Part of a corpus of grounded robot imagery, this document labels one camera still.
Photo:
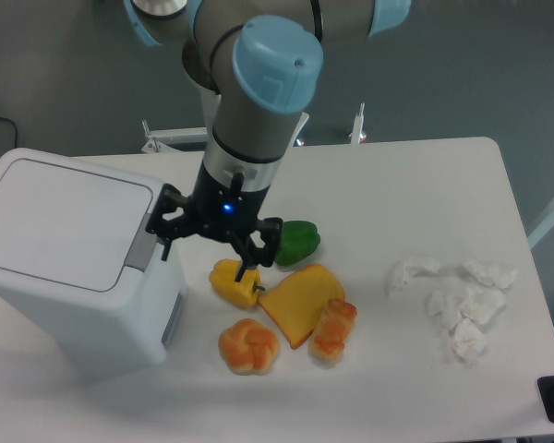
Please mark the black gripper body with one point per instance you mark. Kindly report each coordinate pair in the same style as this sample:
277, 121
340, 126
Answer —
215, 209

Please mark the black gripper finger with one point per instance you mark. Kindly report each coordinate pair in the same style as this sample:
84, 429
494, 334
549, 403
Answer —
257, 244
172, 218

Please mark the white push-button trash can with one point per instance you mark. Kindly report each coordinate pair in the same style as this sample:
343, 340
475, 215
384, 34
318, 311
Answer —
76, 260

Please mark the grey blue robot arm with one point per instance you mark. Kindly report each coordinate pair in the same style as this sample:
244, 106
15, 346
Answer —
262, 60

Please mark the green bell pepper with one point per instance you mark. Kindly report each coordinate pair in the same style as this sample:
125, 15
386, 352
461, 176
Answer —
299, 240

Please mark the yellow bell pepper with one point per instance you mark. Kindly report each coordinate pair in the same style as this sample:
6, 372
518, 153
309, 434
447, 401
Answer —
244, 293

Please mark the orange toast slice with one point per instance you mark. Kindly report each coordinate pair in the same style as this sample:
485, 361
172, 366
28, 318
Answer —
295, 304

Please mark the rectangular braided pastry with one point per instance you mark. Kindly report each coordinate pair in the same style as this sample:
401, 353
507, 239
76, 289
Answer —
334, 326

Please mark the round knotted bread roll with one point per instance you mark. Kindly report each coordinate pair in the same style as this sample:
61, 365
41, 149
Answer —
248, 347

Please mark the crumpled white tissue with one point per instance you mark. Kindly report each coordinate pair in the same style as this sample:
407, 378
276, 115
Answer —
444, 305
480, 304
491, 274
408, 268
463, 344

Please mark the crumpled white tissue middle left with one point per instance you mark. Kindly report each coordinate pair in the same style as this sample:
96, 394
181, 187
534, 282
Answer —
444, 305

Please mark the crumpled white tissue centre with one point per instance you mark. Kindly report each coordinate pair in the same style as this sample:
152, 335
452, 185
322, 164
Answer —
480, 304

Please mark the crumpled white tissue top right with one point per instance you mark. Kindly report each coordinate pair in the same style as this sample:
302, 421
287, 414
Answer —
491, 274

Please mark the crumpled white tissue bottom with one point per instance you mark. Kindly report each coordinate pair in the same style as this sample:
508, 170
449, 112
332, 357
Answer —
463, 344

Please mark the white pedestal base frame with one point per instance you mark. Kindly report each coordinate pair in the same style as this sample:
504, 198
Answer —
161, 140

